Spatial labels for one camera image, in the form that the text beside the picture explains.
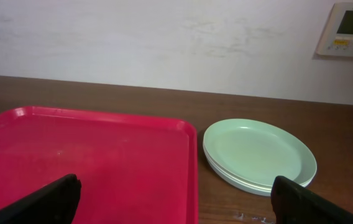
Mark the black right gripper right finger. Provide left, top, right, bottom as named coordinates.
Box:
left=271, top=175, right=353, bottom=224

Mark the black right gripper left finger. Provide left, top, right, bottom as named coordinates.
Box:
left=0, top=174, right=81, bottom=224

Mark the light blue plate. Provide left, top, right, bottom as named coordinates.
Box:
left=204, top=150, right=318, bottom=197

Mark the pale green plate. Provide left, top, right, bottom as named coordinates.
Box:
left=203, top=119, right=318, bottom=187

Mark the cream white plate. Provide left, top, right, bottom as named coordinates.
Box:
left=203, top=142, right=318, bottom=196

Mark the red plastic serving tray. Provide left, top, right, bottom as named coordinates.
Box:
left=0, top=106, right=198, bottom=223

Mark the white wall control panel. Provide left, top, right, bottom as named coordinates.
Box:
left=315, top=2, right=353, bottom=58

